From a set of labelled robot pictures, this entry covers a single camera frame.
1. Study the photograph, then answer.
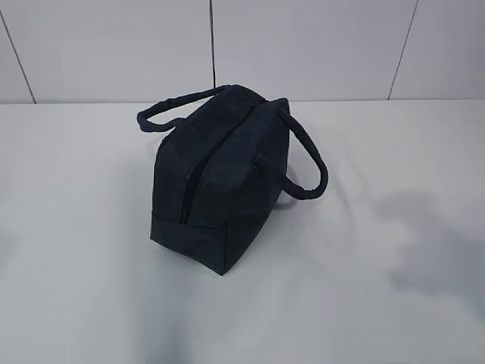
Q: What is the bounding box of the dark navy lunch bag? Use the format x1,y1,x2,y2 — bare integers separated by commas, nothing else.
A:
136,84,329,275

